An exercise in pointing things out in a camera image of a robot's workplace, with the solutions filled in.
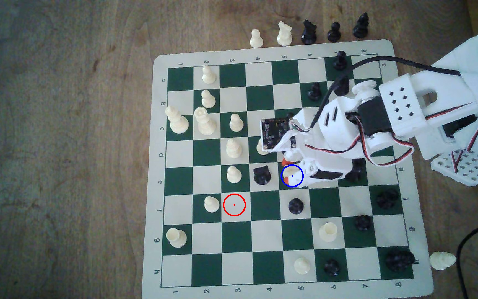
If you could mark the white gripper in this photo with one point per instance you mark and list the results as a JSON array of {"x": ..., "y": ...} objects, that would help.
[{"x": 325, "y": 175}]

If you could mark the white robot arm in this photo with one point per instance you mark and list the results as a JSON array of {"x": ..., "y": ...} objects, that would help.
[{"x": 405, "y": 104}]

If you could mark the black pawn chess piece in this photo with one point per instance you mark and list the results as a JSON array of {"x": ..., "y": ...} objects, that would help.
[
  {"x": 296, "y": 206},
  {"x": 314, "y": 92},
  {"x": 363, "y": 223},
  {"x": 332, "y": 268},
  {"x": 357, "y": 172},
  {"x": 340, "y": 61},
  {"x": 342, "y": 86},
  {"x": 334, "y": 33}
]

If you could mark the black knight chess piece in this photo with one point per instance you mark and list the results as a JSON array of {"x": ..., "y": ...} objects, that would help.
[
  {"x": 308, "y": 33},
  {"x": 262, "y": 175}
]

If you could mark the white pawn chess piece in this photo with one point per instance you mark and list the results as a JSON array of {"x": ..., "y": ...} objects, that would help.
[
  {"x": 261, "y": 147},
  {"x": 208, "y": 99},
  {"x": 236, "y": 123},
  {"x": 234, "y": 175},
  {"x": 256, "y": 39},
  {"x": 208, "y": 75},
  {"x": 211, "y": 204},
  {"x": 302, "y": 266}
]

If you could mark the white rook chess piece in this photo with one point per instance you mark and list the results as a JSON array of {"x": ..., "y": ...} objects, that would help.
[
  {"x": 176, "y": 238},
  {"x": 328, "y": 232}
]

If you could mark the white bishop chess piece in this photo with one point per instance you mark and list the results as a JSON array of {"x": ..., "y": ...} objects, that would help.
[
  {"x": 443, "y": 261},
  {"x": 234, "y": 148}
]

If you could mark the green and cream chess mat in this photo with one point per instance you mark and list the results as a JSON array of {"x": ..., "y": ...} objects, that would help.
[{"x": 264, "y": 232}]

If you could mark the black rook chess piece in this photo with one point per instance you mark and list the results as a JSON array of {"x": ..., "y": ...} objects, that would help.
[{"x": 387, "y": 199}]

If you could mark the white queen chess piece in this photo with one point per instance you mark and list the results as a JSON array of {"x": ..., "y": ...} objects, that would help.
[{"x": 205, "y": 122}]

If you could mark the white king chess piece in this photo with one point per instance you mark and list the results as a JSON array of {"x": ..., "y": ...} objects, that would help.
[{"x": 177, "y": 121}]

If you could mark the black bishop chess piece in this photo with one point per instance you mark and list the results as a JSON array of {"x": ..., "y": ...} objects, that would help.
[{"x": 361, "y": 27}]

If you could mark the white perforated plate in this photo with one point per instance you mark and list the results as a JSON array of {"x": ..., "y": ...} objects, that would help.
[{"x": 467, "y": 170}]

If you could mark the black camera circuit board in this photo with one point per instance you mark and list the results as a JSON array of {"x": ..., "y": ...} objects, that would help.
[{"x": 274, "y": 133}]

